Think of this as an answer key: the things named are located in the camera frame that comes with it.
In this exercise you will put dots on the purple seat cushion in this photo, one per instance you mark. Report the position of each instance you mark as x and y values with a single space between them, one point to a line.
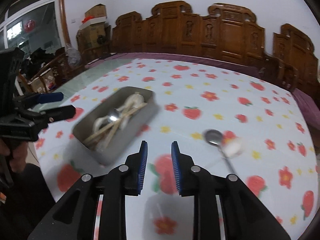
308 108

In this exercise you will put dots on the stainless steel spoon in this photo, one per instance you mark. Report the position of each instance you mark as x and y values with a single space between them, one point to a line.
215 138
113 115

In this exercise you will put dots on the strawberry flower print tablecloth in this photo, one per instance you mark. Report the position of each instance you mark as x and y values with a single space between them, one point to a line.
278 162

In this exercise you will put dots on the wooden side chair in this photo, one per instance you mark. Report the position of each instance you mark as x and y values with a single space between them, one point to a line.
53 75

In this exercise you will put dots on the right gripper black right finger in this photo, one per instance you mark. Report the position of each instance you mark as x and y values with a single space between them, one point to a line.
182 164

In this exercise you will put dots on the carved wooden bench right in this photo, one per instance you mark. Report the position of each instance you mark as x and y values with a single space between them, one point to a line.
298 65

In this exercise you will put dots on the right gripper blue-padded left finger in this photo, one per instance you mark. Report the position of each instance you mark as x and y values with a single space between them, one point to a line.
137 166

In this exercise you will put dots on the light bamboo chopstick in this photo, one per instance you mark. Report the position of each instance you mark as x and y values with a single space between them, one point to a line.
105 141
108 126

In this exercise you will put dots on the left hand holding gripper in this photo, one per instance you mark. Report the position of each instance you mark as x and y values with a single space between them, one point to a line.
19 155

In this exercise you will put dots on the white plastic soup spoon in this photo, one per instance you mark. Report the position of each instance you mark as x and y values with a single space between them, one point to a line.
132 102

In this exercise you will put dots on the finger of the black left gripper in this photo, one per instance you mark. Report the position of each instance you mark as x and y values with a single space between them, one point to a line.
39 98
54 115

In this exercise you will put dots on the carved wooden bench left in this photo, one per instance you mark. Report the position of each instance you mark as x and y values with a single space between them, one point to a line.
228 33

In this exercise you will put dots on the stacked cardboard boxes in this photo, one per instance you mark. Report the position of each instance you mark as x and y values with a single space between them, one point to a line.
94 30

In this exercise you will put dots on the carved wooden bench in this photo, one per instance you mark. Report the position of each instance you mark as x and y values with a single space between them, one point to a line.
228 33
298 65

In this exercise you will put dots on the white plastic fork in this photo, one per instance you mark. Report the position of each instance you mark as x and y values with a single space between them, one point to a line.
99 123

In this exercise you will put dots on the small white plastic spoon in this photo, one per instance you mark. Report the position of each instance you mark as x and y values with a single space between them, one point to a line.
233 148

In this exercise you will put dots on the grey metal rectangular tray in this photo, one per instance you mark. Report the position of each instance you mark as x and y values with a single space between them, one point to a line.
122 138

